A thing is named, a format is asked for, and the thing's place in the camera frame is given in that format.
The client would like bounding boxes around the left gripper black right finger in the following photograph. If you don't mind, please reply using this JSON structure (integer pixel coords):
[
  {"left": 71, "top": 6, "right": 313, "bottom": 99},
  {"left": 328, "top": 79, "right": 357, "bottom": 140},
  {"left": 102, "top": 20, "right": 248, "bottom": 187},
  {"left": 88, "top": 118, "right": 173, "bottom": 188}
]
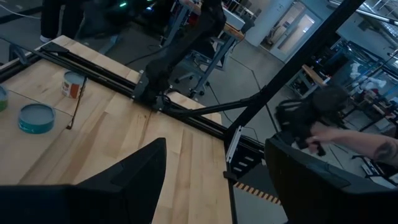
[{"left": 264, "top": 136, "right": 398, "bottom": 224}]

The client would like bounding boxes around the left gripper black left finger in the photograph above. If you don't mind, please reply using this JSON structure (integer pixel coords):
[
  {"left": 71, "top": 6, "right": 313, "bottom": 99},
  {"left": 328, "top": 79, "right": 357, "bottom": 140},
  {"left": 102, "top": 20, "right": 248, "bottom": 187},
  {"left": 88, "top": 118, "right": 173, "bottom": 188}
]
[{"left": 0, "top": 138, "right": 167, "bottom": 224}]

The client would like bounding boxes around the teal bin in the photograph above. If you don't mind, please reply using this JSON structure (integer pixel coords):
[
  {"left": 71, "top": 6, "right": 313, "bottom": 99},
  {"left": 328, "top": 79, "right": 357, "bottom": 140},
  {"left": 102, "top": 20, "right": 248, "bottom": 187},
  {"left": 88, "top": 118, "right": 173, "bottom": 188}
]
[{"left": 17, "top": 103, "right": 56, "bottom": 135}]

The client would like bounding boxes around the green sliced peaches can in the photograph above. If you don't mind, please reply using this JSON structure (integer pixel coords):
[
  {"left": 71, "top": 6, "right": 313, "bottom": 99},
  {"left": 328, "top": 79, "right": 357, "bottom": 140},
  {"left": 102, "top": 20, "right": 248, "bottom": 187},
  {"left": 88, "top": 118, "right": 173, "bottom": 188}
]
[{"left": 0, "top": 86, "right": 9, "bottom": 113}]

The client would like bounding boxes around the person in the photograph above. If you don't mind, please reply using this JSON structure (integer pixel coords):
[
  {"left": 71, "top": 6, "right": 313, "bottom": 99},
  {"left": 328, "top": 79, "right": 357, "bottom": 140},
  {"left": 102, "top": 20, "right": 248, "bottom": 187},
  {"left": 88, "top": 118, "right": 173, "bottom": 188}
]
[
  {"left": 39, "top": 0, "right": 90, "bottom": 44},
  {"left": 275, "top": 86, "right": 398, "bottom": 167}
]

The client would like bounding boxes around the red white tomato can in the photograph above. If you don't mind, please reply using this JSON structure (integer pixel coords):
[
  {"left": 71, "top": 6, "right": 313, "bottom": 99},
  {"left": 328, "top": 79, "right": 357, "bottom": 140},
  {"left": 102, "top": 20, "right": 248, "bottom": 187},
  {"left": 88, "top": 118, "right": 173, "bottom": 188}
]
[{"left": 61, "top": 70, "right": 88, "bottom": 100}]

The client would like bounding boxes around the small wooden bench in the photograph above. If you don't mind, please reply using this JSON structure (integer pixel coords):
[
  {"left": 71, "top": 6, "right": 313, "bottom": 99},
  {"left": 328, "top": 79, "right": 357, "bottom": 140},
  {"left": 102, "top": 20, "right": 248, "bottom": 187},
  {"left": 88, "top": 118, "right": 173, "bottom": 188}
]
[{"left": 300, "top": 64, "right": 330, "bottom": 94}]

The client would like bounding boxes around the white cloth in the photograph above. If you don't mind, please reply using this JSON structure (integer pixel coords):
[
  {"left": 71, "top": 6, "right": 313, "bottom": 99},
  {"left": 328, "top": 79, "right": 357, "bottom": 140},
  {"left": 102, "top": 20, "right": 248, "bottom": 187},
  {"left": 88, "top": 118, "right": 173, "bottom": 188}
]
[{"left": 349, "top": 62, "right": 388, "bottom": 93}]

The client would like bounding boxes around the workbench with grey legs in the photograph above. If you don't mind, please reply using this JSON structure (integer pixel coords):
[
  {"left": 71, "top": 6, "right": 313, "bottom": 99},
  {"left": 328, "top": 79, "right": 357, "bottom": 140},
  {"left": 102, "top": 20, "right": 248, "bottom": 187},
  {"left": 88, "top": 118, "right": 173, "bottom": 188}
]
[{"left": 161, "top": 0, "right": 246, "bottom": 99}]

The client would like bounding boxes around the white frame bracket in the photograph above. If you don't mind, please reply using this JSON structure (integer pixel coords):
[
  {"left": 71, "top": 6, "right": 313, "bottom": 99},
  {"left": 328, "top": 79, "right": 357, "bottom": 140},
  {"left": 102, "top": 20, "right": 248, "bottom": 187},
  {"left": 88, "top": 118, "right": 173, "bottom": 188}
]
[{"left": 225, "top": 126, "right": 243, "bottom": 163}]

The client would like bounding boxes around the black aluminium rig frame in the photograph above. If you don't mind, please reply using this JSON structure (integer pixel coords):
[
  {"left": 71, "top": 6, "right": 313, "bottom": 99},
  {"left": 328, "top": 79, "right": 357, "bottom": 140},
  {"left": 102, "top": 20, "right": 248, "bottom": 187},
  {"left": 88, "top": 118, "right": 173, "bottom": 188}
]
[{"left": 0, "top": 0, "right": 366, "bottom": 224}]

